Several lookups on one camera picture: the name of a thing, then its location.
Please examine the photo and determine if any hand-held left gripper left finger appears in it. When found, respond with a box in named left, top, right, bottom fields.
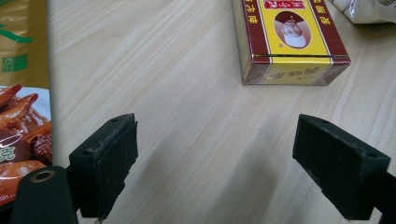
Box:
left=66, top=113, right=139, bottom=219

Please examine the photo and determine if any green and gold snack packet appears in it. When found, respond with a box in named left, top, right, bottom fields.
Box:
left=0, top=0, right=53, bottom=207

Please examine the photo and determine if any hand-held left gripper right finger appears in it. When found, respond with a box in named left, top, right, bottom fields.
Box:
left=291, top=113, right=391, bottom=221

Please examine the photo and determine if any yellow and red box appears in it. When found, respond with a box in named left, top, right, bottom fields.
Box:
left=232, top=0, right=352, bottom=87

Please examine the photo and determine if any clear packet with orange label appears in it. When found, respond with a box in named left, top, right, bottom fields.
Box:
left=328, top=0, right=396, bottom=25

